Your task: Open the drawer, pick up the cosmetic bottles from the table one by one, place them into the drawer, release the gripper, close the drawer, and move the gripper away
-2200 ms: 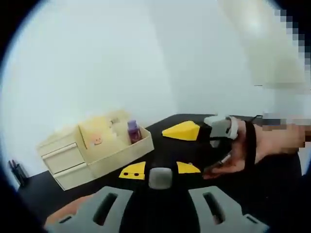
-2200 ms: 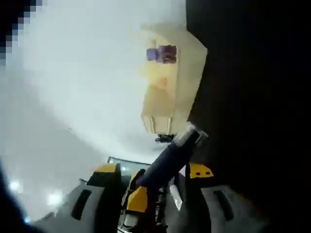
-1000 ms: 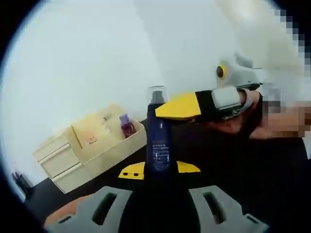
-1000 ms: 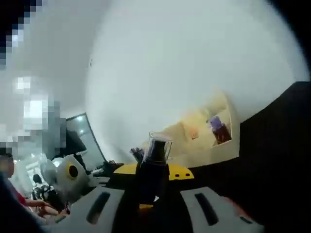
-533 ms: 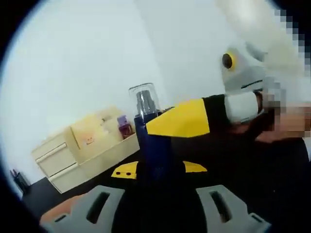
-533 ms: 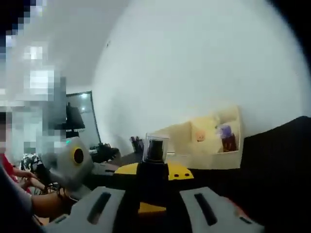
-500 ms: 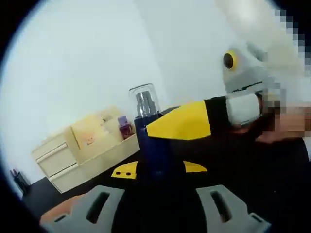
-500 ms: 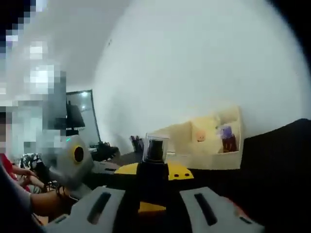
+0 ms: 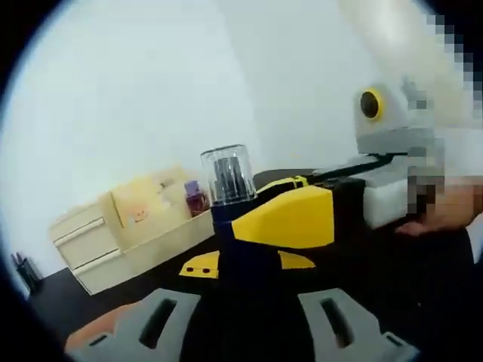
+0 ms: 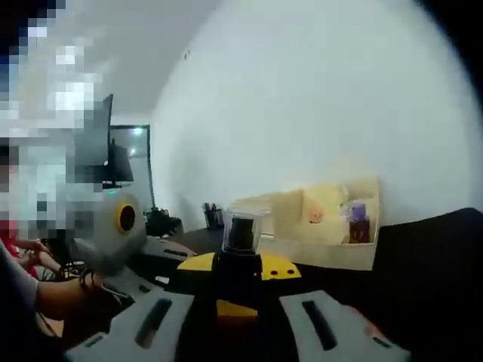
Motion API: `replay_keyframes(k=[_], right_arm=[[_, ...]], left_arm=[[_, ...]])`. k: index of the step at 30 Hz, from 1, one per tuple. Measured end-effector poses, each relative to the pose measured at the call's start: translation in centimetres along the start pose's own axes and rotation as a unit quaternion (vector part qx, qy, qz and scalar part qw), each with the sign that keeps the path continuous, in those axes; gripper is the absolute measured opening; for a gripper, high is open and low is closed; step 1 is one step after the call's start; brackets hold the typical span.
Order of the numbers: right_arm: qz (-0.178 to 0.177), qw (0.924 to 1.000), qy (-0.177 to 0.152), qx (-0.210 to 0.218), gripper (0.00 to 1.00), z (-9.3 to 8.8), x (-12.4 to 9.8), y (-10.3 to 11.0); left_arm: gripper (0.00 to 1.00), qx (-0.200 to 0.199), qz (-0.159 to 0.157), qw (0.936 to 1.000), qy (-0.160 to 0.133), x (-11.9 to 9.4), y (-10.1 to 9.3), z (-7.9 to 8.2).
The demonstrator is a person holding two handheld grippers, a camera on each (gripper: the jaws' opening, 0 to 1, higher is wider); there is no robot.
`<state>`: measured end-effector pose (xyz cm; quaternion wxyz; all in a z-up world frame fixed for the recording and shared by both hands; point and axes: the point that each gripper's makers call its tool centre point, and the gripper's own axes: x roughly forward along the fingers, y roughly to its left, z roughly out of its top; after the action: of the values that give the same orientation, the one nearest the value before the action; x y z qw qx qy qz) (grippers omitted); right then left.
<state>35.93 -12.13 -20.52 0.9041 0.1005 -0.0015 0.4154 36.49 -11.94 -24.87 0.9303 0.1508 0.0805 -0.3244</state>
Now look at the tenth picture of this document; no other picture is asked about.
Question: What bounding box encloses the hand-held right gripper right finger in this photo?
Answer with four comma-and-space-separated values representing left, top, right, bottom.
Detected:
258, 253, 411, 362

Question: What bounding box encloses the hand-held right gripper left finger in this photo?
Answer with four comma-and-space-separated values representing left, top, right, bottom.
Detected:
63, 252, 220, 362

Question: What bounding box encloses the clear cap dark cosmetic bottle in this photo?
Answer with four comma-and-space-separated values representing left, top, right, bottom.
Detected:
221, 207, 272, 265

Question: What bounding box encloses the purple cosmetic bottle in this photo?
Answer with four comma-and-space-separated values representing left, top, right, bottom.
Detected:
346, 201, 374, 245

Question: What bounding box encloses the pale yellow fluffy cloth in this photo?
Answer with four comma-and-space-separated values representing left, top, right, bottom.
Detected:
303, 183, 351, 244

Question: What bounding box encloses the dark cluttered desk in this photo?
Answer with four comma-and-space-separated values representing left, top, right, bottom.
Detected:
144, 206, 186, 238

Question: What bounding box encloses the black wristband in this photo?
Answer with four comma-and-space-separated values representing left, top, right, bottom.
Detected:
78, 267, 97, 290

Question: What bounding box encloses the black mesh pen holder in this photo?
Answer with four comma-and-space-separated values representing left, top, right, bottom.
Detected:
203, 202, 226, 230

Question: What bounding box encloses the black framed glass door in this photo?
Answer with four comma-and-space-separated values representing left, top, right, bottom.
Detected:
111, 124, 155, 212

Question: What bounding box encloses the black monitor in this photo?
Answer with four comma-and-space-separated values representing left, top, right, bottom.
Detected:
108, 143, 134, 186

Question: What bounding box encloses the cream wooden desk organizer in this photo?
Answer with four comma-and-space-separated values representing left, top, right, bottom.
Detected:
229, 175, 382, 272

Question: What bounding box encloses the black table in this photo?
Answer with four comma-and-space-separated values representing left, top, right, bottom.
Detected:
94, 206, 483, 362

